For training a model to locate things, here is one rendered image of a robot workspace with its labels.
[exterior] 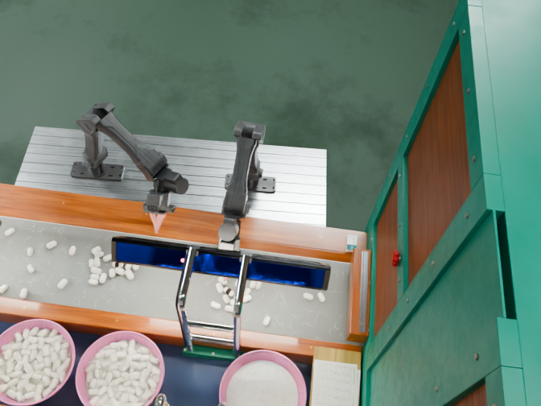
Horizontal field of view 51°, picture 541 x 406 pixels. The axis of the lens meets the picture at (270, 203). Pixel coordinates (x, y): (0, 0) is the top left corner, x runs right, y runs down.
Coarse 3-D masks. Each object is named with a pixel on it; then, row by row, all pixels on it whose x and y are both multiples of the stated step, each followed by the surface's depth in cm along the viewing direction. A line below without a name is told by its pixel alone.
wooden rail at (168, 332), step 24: (0, 312) 182; (24, 312) 182; (48, 312) 183; (72, 312) 183; (96, 312) 184; (168, 336) 181; (216, 336) 182; (264, 336) 183; (288, 336) 183; (312, 360) 184
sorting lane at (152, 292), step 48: (0, 240) 198; (48, 240) 199; (96, 240) 200; (48, 288) 190; (96, 288) 190; (144, 288) 191; (192, 288) 192; (288, 288) 194; (336, 288) 195; (336, 336) 187
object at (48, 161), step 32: (32, 160) 224; (64, 160) 225; (128, 160) 227; (192, 160) 228; (224, 160) 229; (288, 160) 231; (320, 160) 232; (96, 192) 218; (128, 192) 219; (192, 192) 221; (224, 192) 222; (256, 192) 222; (288, 192) 223; (320, 192) 224; (320, 224) 216
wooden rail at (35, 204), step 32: (0, 192) 205; (32, 192) 206; (64, 192) 207; (64, 224) 203; (96, 224) 202; (128, 224) 201; (192, 224) 202; (256, 224) 204; (288, 224) 205; (320, 256) 201
